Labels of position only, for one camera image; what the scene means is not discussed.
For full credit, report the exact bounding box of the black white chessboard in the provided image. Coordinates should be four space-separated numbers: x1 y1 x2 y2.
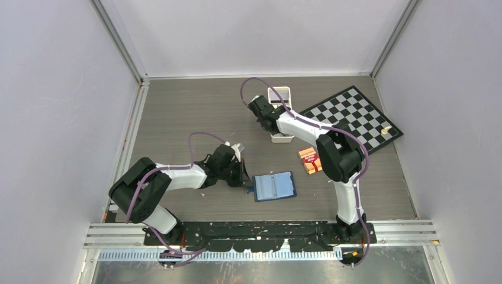
300 86 404 154

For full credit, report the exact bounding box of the silver card at tray end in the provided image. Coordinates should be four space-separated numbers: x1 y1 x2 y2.
269 89 289 102

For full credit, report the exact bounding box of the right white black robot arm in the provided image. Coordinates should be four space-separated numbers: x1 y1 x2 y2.
247 95 368 243

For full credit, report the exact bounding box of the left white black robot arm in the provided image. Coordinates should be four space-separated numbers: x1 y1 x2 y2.
109 143 252 245

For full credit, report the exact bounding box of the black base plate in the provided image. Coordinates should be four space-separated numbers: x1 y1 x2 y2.
144 221 377 253

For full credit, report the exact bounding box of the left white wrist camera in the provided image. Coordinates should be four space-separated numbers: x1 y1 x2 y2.
224 141 244 162

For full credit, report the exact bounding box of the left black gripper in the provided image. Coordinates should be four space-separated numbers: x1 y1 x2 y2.
218 158 253 188

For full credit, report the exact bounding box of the white plastic tray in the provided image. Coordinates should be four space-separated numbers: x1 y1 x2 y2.
267 86 295 144

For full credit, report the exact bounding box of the beige chess piece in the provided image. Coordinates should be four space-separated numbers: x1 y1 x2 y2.
381 126 392 135

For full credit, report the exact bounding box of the red orange card pack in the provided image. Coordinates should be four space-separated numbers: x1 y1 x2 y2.
298 147 323 175

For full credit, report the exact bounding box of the aluminium frame rail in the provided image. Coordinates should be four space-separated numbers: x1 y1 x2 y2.
83 223 146 249

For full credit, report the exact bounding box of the blue card holder wallet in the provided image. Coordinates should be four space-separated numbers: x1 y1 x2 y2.
247 171 297 202

